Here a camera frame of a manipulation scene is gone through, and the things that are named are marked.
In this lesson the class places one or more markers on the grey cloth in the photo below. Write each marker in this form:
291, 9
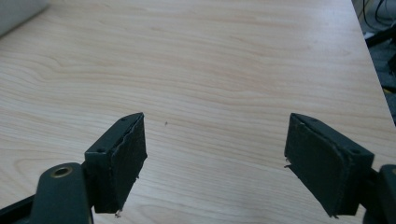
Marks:
15, 12

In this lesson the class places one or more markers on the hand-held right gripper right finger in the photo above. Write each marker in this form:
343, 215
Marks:
323, 165

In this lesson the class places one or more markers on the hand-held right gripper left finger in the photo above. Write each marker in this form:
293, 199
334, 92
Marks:
115, 168

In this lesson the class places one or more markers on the black metal stand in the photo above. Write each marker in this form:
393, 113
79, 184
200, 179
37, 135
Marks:
384, 35

